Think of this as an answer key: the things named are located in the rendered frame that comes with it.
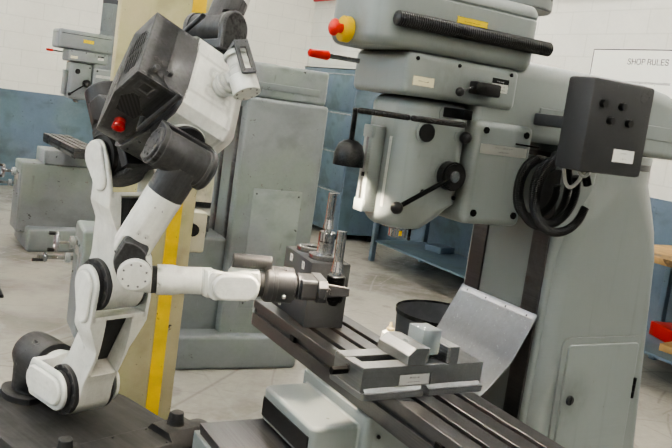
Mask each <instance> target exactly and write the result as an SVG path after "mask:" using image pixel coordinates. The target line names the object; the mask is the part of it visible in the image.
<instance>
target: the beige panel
mask: <svg viewBox="0 0 672 448"><path fill-rule="evenodd" d="M212 1H213V0H118V9H117V18H116V28H115V37H114V47H113V56H112V65H111V75H110V81H113V79H114V77H115V75H116V72H117V70H118V68H119V66H120V64H121V62H122V59H123V57H124V55H125V53H126V51H127V49H128V47H129V44H130V42H131V40H132V38H133V36H134V34H135V32H137V31H138V30H139V29H140V28H141V27H142V26H143V25H144V24H145V23H146V22H147V21H148V20H149V19H150V18H151V17H152V16H154V15H155V14H156V13H157V12H158V13H160V14H161V15H163V16H164V17H165V18H167V19H168V20H170V21H171V22H173V23H174V24H175V25H177V26H178V27H180V28H181V29H183V23H184V20H185V18H186V17H187V16H188V15H189V14H191V13H197V12H198V13H207V12H208V10H209V8H210V6H211V3H212ZM196 193H197V190H196V189H194V188H192V190H191V191H190V193H189V194H188V196H187V197H186V199H185V200H184V202H183V204H182V205H181V207H180V208H179V210H178V211H177V213H176V215H175V216H174V217H173V219H172V220H171V222H170V223H169V225H168V227H167V228H166V230H165V231H164V233H163V234H162V236H161V238H160V239H159V241H158V242H157V244H156V245H155V248H153V250H152V252H151V255H152V265H153V266H157V264H169V265H177V266H183V267H188V260H189V251H190V243H191V235H192V227H193V218H194V210H195V202H196ZM183 301H184V294H176V295H156V293H151V299H150V304H149V309H148V315H147V320H146V322H145V323H144V325H143V327H142V328H141V330H140V332H139V333H138V335H137V336H136V338H135V339H134V341H133V342H132V344H131V345H130V347H129V349H128V351H127V354H126V356H125V358H124V360H123V362H122V364H121V366H120V368H119V370H118V373H119V377H120V388H119V392H118V394H121V395H124V396H126V397H128V398H130V399H131V400H133V401H135V402H136V403H138V404H140V405H141V406H143V407H144V408H146V409H148V410H149V411H151V412H153V413H154V414H156V415H158V416H159V417H161V418H163V419H164V420H167V419H168V416H169V413H170V408H171V400H172V392H173V384H174V375H175V367H176V359H177V351H178V342H179V334H180V326H181V317H182V309H183Z"/></svg>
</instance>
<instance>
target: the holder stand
mask: <svg viewBox="0 0 672 448"><path fill-rule="evenodd" d="M316 252H317V245H316V244H308V243H300V244H297V246H287V247H286V254H285V261H284V266H285V267H291V268H294V269H295V274H296V273H307V274H310V273H311V272H315V273H321V275H322V276H323V277H324V278H325V279H327V274H329V273H332V271H331V268H332V264H333V261H334V253H333V255H332V256H323V255H319V254H317V253H316ZM350 267H351V265H350V264H348V263H347V262H345V261H343V273H341V275H344V276H345V277H346V279H345V287H346V288H348V281H349V274H350ZM345 301H346V297H343V301H342V302H341V303H338V305H337V306H330V305H328V302H327V301H326V303H316V302H315V301H309V300H299V299H294V298H293V301H292V303H290V304H289V303H281V305H279V306H280V307H281V308H282V309H283V310H285V311H286V312H287V313H288V314H289V315H290V316H291V317H292V318H293V319H295V320H296V321H297V322H298V323H299V324H300V325H301V326H302V327H308V328H342V322H343V315H344V308H345Z"/></svg>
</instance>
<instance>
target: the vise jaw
mask: <svg viewBox="0 0 672 448"><path fill-rule="evenodd" d="M378 348H379V349H381V350H382V351H384V352H385V353H387V354H389V355H390V356H392V357H394V358H395V359H397V360H399V361H400V362H402V363H404V364H405V365H407V366H410V365H425V363H428V361H429V354H430V348H429V347H427V346H425V345H423V344H421V343H420V342H418V341H416V340H414V339H412V338H411V337H409V336H407V335H405V334H403V333H401V332H397V331H394V332H386V333H385V334H383V335H382V336H381V337H380V338H379V341H378Z"/></svg>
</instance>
